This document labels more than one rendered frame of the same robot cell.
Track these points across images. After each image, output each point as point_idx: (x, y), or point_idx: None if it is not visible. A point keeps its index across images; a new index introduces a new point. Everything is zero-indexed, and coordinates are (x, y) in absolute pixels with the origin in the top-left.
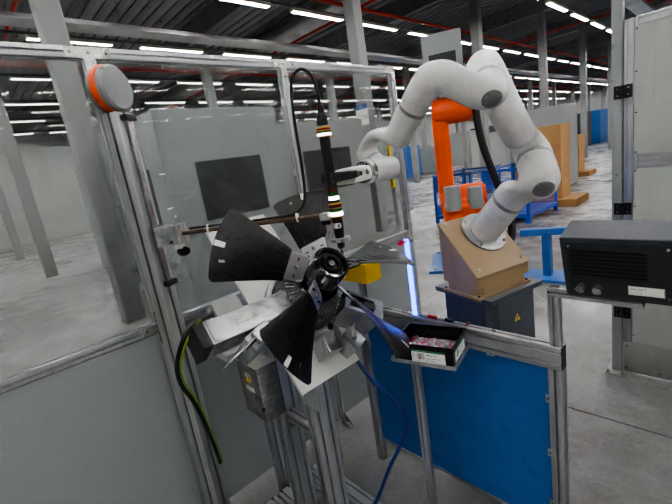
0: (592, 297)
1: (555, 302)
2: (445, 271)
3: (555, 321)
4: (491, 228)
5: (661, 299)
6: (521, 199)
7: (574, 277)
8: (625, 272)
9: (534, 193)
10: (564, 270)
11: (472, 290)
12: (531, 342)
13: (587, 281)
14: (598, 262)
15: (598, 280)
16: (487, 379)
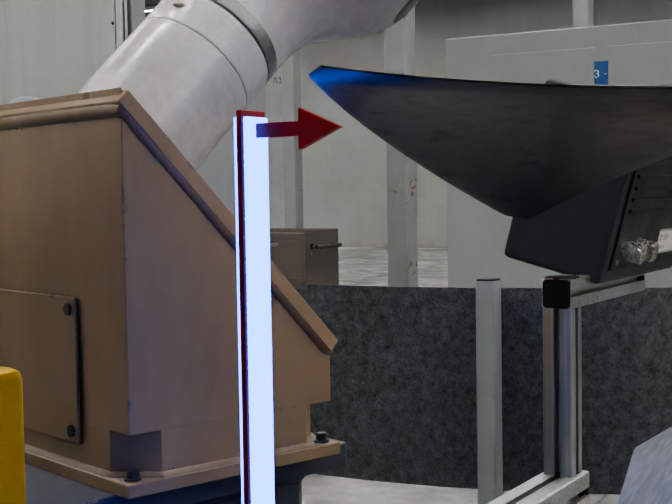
0: (602, 288)
1: (579, 323)
2: (146, 374)
3: (578, 387)
4: (206, 147)
5: (670, 254)
6: (328, 26)
7: (626, 225)
8: (668, 194)
9: (410, 1)
10: (619, 207)
11: (302, 416)
12: (555, 491)
13: (634, 232)
14: (658, 172)
15: (643, 225)
16: None
